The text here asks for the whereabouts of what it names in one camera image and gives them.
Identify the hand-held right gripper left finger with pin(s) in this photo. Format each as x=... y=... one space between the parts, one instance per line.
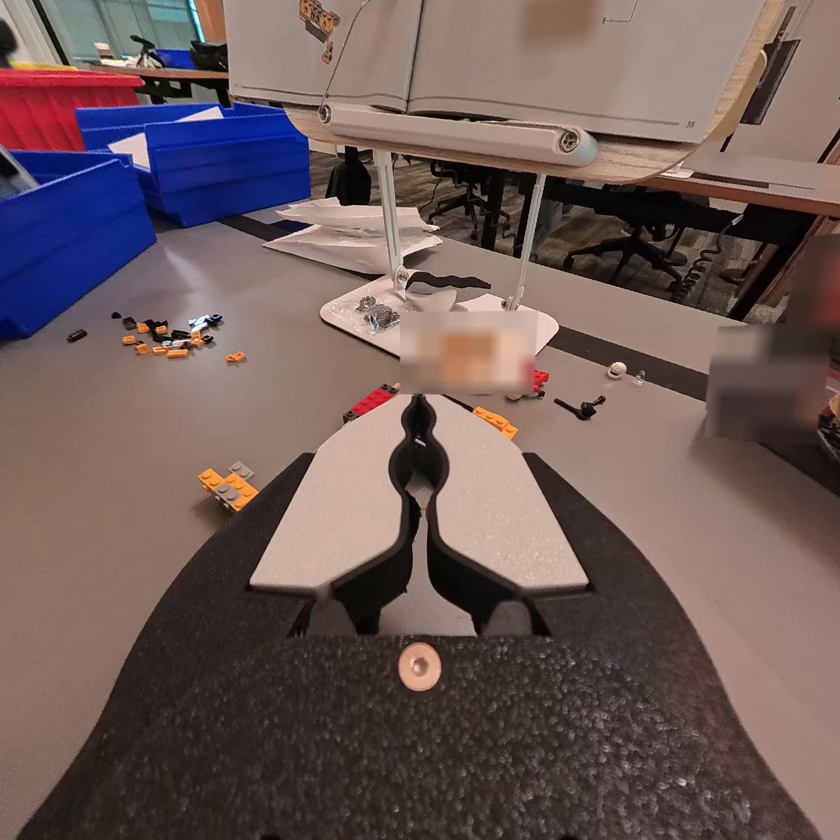
x=328 y=518

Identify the instruction booklet on stand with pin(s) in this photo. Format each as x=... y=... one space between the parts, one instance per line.
x=459 y=131

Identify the small blue bin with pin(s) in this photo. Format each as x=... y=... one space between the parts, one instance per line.
x=172 y=59

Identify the red plastic bin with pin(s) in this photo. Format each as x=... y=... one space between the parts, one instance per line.
x=52 y=111

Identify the small black toy part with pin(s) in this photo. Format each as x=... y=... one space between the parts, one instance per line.
x=577 y=407

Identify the large blue plastic bin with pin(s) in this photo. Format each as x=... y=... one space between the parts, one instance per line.
x=65 y=249

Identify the pile of small toy bricks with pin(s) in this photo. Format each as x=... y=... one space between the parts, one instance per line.
x=164 y=338

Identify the orange toy plate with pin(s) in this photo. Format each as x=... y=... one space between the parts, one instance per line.
x=495 y=423

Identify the clear bag of dark parts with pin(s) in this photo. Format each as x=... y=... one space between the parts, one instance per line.
x=379 y=315

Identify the small red toy piece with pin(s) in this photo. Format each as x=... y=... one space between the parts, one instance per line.
x=541 y=380

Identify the orange grey brick assembly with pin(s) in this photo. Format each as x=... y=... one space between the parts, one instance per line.
x=226 y=485

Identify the small black tripod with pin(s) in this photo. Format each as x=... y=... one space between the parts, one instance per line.
x=145 y=52

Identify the black office chair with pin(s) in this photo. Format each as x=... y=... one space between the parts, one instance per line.
x=630 y=256
x=469 y=197

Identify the long wooden table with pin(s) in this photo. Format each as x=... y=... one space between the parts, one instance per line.
x=164 y=73

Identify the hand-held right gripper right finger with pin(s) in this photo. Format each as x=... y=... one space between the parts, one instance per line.
x=505 y=518

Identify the grey side table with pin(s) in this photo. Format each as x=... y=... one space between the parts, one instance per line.
x=754 y=174

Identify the black bag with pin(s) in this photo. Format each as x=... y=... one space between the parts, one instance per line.
x=210 y=58

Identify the black red toy car chassis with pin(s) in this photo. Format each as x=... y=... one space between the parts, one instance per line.
x=374 y=400

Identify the black toy set box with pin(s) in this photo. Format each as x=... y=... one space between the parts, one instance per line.
x=817 y=459

